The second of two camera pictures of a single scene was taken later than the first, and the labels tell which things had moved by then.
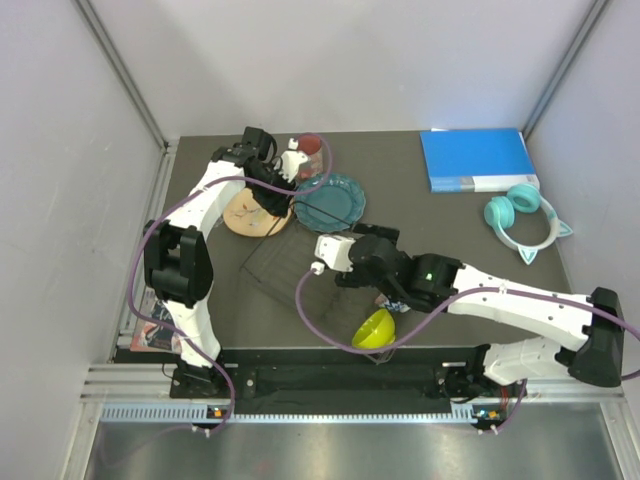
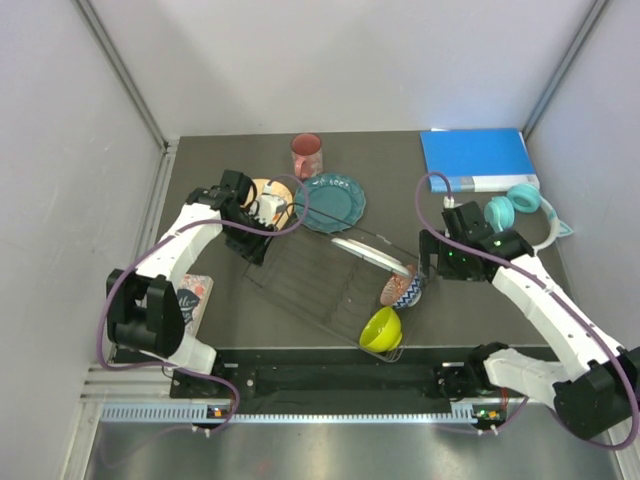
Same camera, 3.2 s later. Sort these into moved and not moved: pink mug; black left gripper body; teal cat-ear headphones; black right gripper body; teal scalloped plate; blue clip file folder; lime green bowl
Moved: black left gripper body; lime green bowl; black right gripper body
Not moved: teal scalloped plate; teal cat-ear headphones; pink mug; blue clip file folder
